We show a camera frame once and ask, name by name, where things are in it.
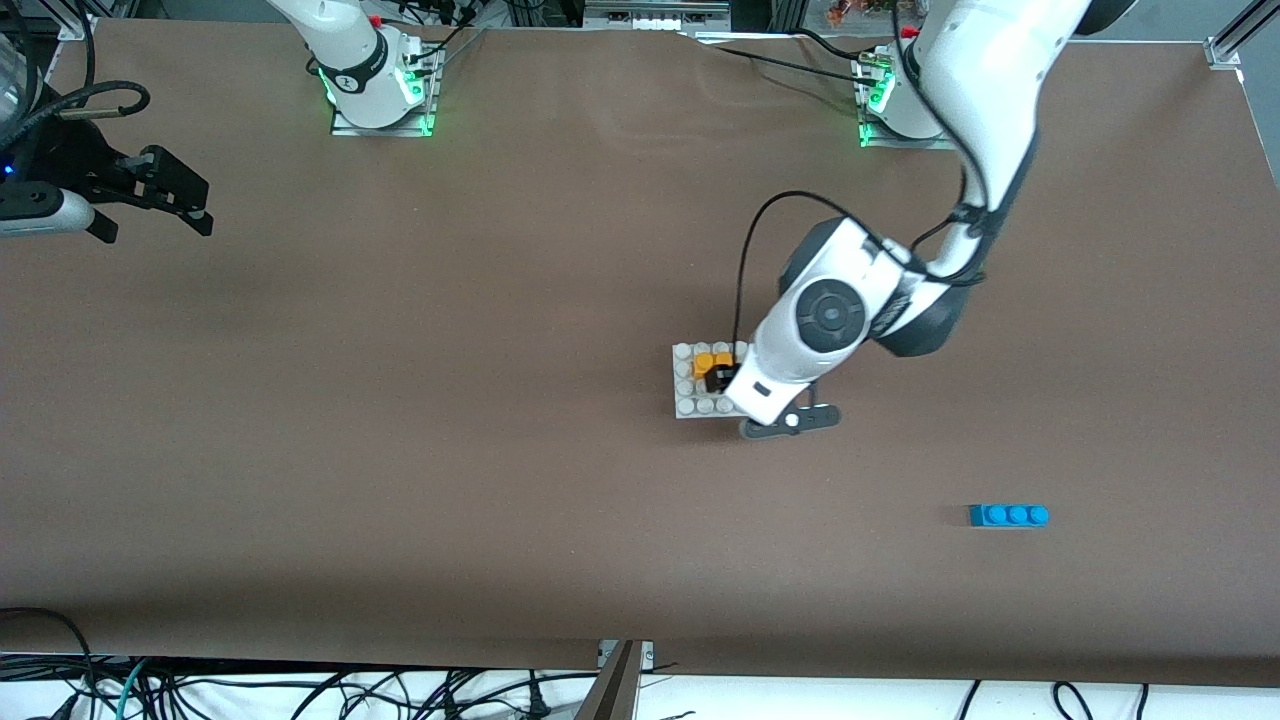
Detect white studded base plate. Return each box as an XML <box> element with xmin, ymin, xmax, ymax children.
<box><xmin>672</xmin><ymin>341</ymin><xmax>754</xmax><ymax>419</ymax></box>

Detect blue three-stud block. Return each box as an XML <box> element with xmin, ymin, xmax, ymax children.
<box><xmin>968</xmin><ymin>503</ymin><xmax>1051</xmax><ymax>529</ymax></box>

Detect brown table cover sheet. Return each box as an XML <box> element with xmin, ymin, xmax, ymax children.
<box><xmin>0</xmin><ymin>18</ymin><xmax>1280</xmax><ymax>691</ymax></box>

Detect grey metal table leg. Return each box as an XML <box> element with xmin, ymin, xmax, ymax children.
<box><xmin>575</xmin><ymin>640</ymin><xmax>656</xmax><ymax>720</ymax></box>

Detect orange red background clutter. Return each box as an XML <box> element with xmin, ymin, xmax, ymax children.
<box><xmin>826</xmin><ymin>0</ymin><xmax>901</xmax><ymax>26</ymax></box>

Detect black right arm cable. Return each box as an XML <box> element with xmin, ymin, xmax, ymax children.
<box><xmin>0</xmin><ymin>0</ymin><xmax>151</xmax><ymax>151</ymax></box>

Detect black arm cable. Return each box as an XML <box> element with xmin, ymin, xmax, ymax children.
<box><xmin>0</xmin><ymin>0</ymin><xmax>151</xmax><ymax>151</ymax></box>
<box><xmin>734</xmin><ymin>190</ymin><xmax>1001</xmax><ymax>351</ymax></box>

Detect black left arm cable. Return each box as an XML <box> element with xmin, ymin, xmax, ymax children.
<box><xmin>734</xmin><ymin>190</ymin><xmax>1001</xmax><ymax>351</ymax></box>

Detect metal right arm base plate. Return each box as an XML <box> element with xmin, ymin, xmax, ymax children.
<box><xmin>331</xmin><ymin>50</ymin><xmax>441</xmax><ymax>138</ymax></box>

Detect black base cable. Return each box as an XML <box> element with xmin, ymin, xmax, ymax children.
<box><xmin>690</xmin><ymin>28</ymin><xmax>876</xmax><ymax>83</ymax></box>
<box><xmin>400</xmin><ymin>0</ymin><xmax>491</xmax><ymax>69</ymax></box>

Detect aluminium profile rail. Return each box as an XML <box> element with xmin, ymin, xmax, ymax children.
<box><xmin>583</xmin><ymin>0</ymin><xmax>731</xmax><ymax>33</ymax></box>

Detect teal floor cable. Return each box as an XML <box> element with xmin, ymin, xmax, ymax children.
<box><xmin>114</xmin><ymin>658</ymin><xmax>153</xmax><ymax>720</ymax></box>

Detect black floor cable tangle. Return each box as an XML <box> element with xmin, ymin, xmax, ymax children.
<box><xmin>0</xmin><ymin>605</ymin><xmax>601</xmax><ymax>720</ymax></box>

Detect aluminium frame corner post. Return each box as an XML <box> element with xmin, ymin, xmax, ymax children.
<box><xmin>1205</xmin><ymin>0</ymin><xmax>1280</xmax><ymax>71</ymax></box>

